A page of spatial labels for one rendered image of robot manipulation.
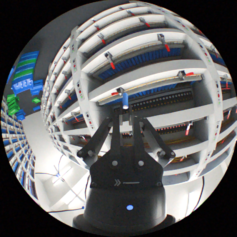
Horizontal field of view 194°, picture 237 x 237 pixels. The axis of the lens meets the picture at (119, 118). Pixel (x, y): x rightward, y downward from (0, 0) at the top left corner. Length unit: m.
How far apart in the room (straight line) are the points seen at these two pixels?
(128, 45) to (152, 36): 0.12
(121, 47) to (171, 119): 0.38
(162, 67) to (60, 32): 1.07
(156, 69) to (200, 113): 0.25
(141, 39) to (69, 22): 0.84
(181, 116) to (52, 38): 1.30
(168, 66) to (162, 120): 0.20
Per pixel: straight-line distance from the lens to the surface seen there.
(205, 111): 0.38
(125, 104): 0.20
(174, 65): 0.31
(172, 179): 0.81
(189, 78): 0.38
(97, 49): 0.56
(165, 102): 0.44
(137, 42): 0.39
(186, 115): 0.32
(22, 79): 0.96
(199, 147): 0.47
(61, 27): 1.08
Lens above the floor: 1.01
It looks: 11 degrees up
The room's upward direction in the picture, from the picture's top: 162 degrees clockwise
